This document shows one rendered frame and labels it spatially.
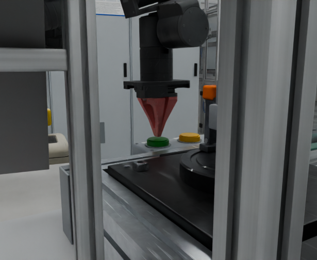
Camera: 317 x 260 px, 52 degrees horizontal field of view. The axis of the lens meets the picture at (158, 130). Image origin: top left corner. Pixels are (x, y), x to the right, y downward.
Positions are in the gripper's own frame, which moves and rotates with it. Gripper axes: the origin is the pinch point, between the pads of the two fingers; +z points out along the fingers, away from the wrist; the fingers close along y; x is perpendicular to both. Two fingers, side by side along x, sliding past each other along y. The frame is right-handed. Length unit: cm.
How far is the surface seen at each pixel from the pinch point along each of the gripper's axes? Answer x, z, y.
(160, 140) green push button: -1.7, 1.1, -0.3
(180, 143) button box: -1.6, 2.4, 4.0
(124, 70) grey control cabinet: 255, -6, 110
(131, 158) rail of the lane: -5.8, 2.3, -8.0
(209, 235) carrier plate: -31.3, 1.4, -13.4
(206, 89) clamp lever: -17.0, -8.7, -2.5
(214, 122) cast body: -19.9, -5.1, -3.6
